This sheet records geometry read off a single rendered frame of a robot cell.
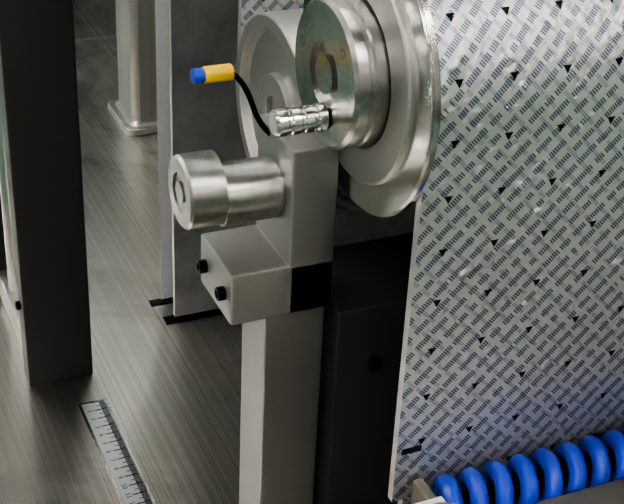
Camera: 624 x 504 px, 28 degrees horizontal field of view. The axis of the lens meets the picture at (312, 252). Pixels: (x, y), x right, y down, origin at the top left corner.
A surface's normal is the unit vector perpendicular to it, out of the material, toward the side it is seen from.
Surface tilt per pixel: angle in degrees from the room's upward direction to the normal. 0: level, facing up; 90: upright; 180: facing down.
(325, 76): 90
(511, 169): 90
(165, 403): 0
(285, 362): 90
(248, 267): 0
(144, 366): 0
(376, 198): 90
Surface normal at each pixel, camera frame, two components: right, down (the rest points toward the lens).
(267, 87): -0.92, 0.17
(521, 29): 0.36, -0.10
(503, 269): 0.40, 0.48
